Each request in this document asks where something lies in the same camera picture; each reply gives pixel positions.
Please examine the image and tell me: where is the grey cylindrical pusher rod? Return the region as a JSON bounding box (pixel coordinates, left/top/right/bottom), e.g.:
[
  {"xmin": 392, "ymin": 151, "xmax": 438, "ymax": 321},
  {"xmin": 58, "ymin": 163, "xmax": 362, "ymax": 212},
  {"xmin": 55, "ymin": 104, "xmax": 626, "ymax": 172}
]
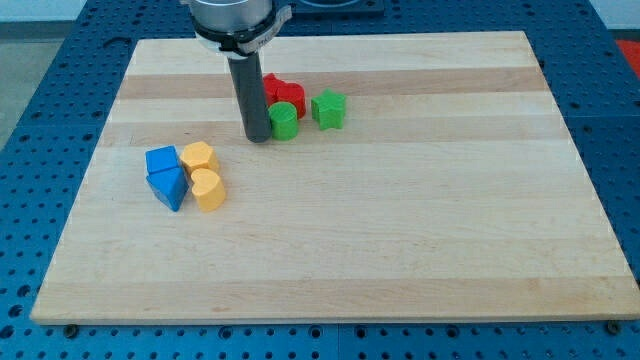
[{"xmin": 228, "ymin": 53, "xmax": 272, "ymax": 143}]

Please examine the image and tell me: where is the red star block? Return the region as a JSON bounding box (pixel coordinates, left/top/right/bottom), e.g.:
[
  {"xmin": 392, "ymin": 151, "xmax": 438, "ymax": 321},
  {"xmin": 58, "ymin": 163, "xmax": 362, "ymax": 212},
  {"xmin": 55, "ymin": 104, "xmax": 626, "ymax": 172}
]
[{"xmin": 263, "ymin": 73, "xmax": 285, "ymax": 106}]

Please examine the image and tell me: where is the green star block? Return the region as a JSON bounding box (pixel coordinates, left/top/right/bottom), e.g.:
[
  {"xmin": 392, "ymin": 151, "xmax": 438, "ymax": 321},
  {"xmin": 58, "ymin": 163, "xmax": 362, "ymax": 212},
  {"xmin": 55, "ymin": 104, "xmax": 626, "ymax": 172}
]
[{"xmin": 311, "ymin": 88, "xmax": 346, "ymax": 130}]

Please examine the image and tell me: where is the red circle block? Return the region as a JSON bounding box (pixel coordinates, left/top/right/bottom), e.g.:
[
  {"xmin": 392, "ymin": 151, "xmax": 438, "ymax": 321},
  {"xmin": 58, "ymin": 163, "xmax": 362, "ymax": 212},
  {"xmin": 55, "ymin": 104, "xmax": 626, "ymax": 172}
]
[{"xmin": 276, "ymin": 83, "xmax": 306, "ymax": 119}]

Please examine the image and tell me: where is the green cylinder block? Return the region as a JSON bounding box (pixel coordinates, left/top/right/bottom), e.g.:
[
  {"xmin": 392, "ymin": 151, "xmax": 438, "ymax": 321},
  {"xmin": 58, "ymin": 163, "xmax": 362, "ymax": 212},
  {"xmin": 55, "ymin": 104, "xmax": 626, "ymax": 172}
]
[{"xmin": 268, "ymin": 102, "xmax": 299, "ymax": 141}]

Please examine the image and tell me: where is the yellow hexagon block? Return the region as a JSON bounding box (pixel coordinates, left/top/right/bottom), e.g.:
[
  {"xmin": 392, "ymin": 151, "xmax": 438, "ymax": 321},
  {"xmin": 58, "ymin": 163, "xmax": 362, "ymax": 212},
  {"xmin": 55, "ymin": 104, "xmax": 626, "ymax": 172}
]
[{"xmin": 179, "ymin": 141, "xmax": 220, "ymax": 175}]

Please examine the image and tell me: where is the yellow heart block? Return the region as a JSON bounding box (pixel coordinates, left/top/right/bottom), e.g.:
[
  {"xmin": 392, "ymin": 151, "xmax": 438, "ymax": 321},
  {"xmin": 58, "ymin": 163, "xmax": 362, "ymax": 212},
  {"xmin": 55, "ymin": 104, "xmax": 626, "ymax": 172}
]
[{"xmin": 191, "ymin": 168, "xmax": 226, "ymax": 212}]

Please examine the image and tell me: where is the blue cube block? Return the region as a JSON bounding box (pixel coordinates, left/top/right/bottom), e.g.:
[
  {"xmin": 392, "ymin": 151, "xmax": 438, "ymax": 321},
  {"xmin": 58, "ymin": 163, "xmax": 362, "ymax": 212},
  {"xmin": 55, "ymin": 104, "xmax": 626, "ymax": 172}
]
[{"xmin": 145, "ymin": 145, "xmax": 179, "ymax": 175}]

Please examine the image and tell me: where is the blue triangle block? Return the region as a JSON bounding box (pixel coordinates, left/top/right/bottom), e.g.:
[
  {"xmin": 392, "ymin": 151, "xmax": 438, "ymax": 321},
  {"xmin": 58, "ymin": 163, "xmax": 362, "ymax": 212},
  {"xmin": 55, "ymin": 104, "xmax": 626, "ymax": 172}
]
[{"xmin": 146, "ymin": 167, "xmax": 189, "ymax": 212}]

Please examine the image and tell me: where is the light wooden board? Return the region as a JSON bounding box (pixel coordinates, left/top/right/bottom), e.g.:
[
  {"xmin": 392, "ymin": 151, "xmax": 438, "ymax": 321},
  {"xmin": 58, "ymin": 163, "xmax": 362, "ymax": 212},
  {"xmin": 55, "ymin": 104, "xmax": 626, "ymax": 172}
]
[{"xmin": 31, "ymin": 31, "xmax": 639, "ymax": 325}]

